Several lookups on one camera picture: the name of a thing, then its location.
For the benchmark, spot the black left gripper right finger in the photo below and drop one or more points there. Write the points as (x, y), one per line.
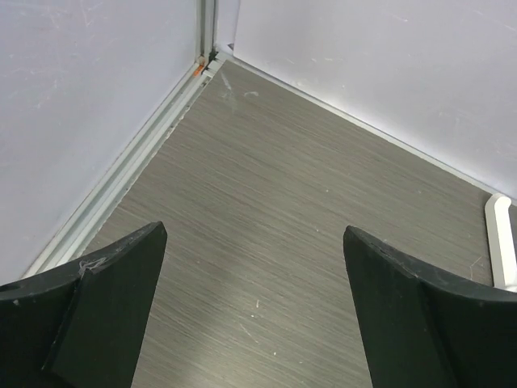
(422, 326)

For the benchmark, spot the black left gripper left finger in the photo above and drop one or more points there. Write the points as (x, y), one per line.
(82, 324)

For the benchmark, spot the white rack base foot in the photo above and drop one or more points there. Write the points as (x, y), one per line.
(501, 242)

